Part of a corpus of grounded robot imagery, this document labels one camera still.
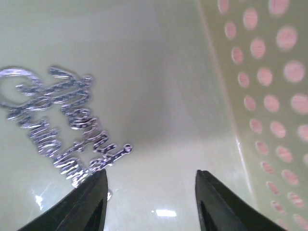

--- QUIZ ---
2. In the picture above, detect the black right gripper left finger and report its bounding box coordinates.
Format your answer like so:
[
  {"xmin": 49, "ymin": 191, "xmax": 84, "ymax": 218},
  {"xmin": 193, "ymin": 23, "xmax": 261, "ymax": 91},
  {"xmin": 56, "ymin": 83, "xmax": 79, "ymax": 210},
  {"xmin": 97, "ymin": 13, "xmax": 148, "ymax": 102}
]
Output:
[{"xmin": 20, "ymin": 169, "xmax": 108, "ymax": 231}]

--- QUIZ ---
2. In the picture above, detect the light green plastic basket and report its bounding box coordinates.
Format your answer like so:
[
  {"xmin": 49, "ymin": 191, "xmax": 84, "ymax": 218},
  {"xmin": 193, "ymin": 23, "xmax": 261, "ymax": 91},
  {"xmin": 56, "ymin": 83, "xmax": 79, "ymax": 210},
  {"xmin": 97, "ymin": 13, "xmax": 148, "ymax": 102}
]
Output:
[{"xmin": 0, "ymin": 0, "xmax": 308, "ymax": 231}]

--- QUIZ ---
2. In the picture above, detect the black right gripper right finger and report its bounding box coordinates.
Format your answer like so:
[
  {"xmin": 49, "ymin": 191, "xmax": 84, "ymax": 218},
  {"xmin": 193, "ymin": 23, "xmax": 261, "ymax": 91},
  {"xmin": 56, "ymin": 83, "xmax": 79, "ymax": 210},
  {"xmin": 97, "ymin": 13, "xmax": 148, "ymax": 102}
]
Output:
[{"xmin": 195, "ymin": 170, "xmax": 284, "ymax": 231}]

